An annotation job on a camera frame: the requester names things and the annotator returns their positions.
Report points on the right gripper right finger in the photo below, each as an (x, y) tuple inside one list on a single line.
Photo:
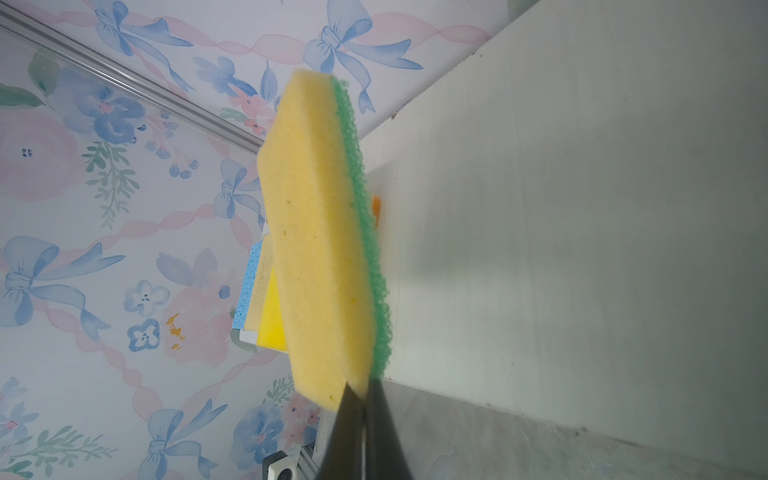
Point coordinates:
[(384, 456)]

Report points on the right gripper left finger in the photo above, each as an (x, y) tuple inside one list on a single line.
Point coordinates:
[(343, 458)]

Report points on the dark yellow sponge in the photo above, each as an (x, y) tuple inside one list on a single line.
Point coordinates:
[(333, 294)]

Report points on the bright yellow sponge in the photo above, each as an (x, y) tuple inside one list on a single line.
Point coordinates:
[(271, 333)]

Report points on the white two-tier shelf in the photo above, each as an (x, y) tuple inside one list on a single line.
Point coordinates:
[(574, 225)]

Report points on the left aluminium frame post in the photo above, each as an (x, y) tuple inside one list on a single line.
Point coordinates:
[(52, 42)]

